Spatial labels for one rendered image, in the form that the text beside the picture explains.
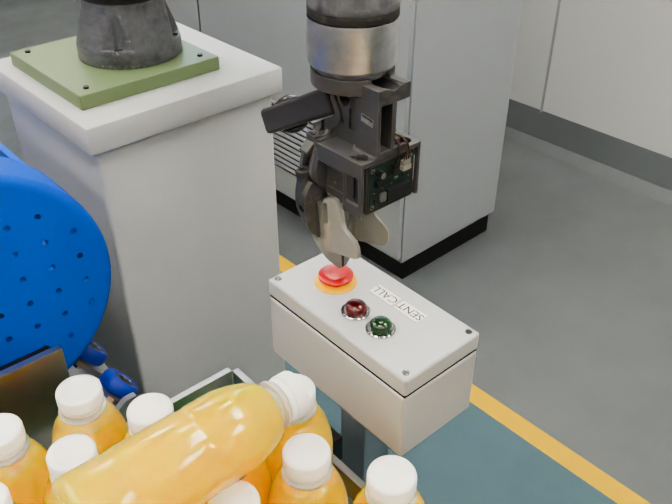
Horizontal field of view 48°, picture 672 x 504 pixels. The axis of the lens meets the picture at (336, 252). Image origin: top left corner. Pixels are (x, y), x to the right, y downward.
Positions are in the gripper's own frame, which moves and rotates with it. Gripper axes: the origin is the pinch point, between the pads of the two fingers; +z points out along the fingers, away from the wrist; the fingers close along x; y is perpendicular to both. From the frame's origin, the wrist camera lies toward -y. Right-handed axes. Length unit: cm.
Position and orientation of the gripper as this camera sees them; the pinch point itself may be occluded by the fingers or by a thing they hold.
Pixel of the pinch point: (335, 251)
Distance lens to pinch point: 76.2
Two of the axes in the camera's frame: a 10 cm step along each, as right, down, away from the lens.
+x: 7.5, -3.7, 5.4
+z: 0.0, 8.2, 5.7
